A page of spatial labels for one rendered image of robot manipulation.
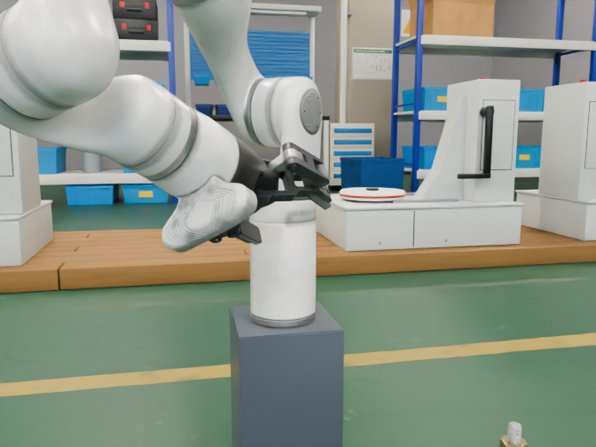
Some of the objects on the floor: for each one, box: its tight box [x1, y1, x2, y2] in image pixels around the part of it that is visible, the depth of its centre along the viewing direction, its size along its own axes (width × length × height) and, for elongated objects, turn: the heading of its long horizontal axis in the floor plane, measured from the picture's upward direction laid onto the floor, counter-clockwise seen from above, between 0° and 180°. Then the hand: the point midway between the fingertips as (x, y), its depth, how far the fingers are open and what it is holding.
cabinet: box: [320, 123, 374, 192], centre depth 602 cm, size 57×47×69 cm
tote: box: [340, 157, 405, 190], centre depth 500 cm, size 50×41×37 cm
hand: (289, 217), depth 62 cm, fingers open, 9 cm apart
